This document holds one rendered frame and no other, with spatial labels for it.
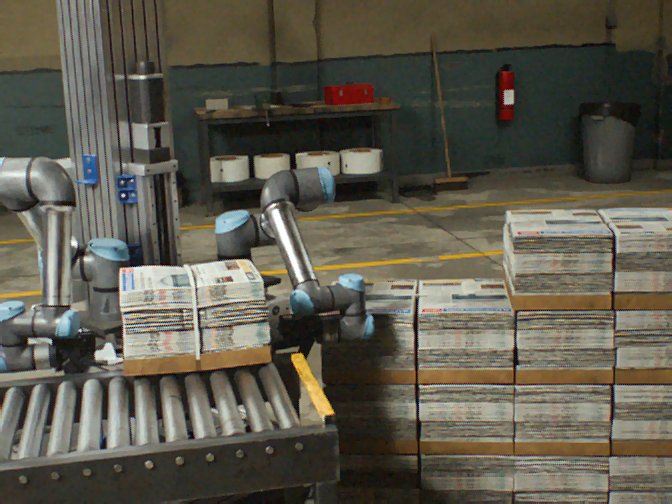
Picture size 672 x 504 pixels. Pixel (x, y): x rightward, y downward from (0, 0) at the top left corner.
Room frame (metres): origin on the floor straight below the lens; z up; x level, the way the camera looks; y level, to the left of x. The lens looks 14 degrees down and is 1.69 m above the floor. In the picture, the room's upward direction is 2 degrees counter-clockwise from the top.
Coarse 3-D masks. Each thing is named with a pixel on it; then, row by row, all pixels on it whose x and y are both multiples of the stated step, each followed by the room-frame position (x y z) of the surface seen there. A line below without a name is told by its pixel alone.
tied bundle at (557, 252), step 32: (512, 224) 2.88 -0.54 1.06; (544, 224) 2.86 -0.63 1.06; (576, 224) 2.84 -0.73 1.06; (512, 256) 2.77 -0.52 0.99; (544, 256) 2.72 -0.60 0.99; (576, 256) 2.71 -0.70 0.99; (608, 256) 2.71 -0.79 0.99; (512, 288) 2.77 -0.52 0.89; (544, 288) 2.72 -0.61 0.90; (576, 288) 2.71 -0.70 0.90; (608, 288) 2.70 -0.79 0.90
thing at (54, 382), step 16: (224, 368) 2.45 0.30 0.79; (256, 368) 2.47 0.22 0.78; (288, 368) 2.48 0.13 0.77; (0, 384) 2.36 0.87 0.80; (16, 384) 2.35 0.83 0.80; (32, 384) 2.35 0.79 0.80; (48, 384) 2.36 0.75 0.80; (80, 384) 2.37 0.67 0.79; (208, 384) 2.44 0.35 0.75; (288, 384) 2.48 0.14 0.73; (0, 400) 2.33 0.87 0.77; (80, 400) 2.37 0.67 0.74; (160, 400) 2.41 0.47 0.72; (208, 400) 2.44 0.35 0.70; (240, 400) 2.46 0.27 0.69; (48, 416) 2.36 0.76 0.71; (80, 416) 2.37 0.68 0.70
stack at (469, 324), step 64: (384, 320) 2.77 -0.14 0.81; (448, 320) 2.75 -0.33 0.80; (512, 320) 2.73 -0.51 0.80; (576, 320) 2.71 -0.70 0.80; (640, 320) 2.69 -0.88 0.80; (384, 384) 2.78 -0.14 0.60; (448, 384) 2.76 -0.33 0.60; (512, 384) 2.75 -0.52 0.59; (576, 384) 2.72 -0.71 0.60; (640, 384) 2.70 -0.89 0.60
